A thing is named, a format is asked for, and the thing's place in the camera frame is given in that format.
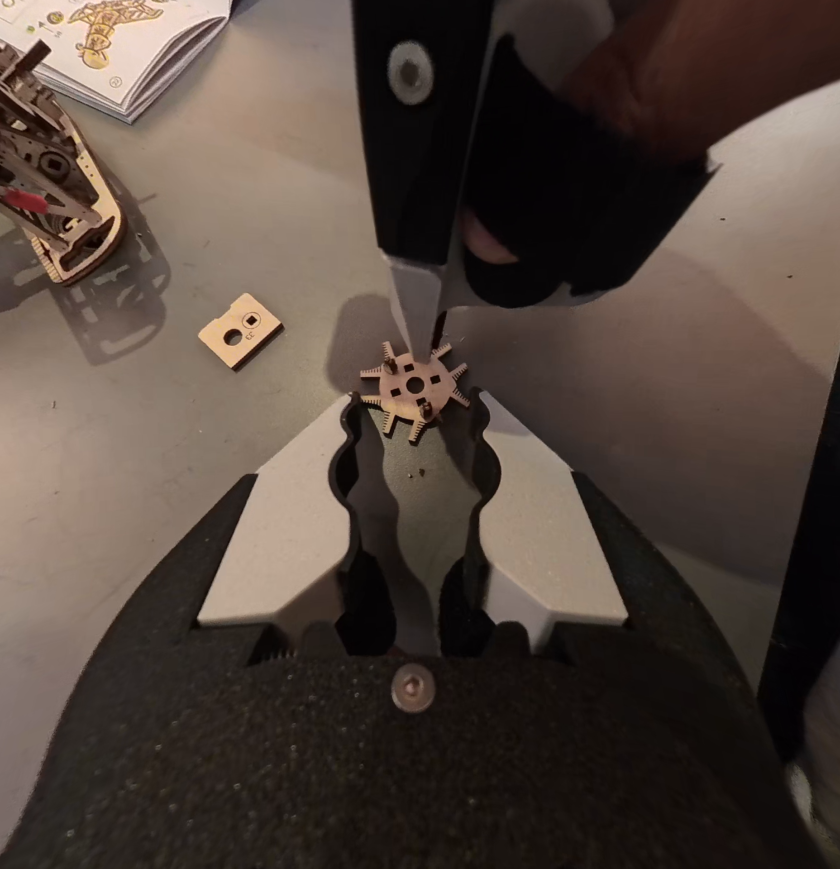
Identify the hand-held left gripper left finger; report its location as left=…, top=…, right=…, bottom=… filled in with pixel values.
left=196, top=392, right=397, bottom=656

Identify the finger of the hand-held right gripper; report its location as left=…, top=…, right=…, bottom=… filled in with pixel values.
left=385, top=254, right=451, bottom=358

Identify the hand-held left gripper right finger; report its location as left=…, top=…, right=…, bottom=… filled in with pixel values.
left=439, top=388, right=631, bottom=656

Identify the wooden gear with toothed spokes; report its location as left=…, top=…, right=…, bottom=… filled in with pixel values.
left=359, top=341, right=472, bottom=445

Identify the person's right hand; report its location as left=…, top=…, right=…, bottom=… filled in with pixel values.
left=461, top=0, right=840, bottom=266

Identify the small square plywood piece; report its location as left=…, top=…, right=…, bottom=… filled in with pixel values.
left=197, top=293, right=285, bottom=372

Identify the printed instruction booklet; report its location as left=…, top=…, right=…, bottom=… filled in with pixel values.
left=0, top=0, right=232, bottom=125

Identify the wooden biplane model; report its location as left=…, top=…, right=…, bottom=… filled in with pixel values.
left=0, top=39, right=127, bottom=287

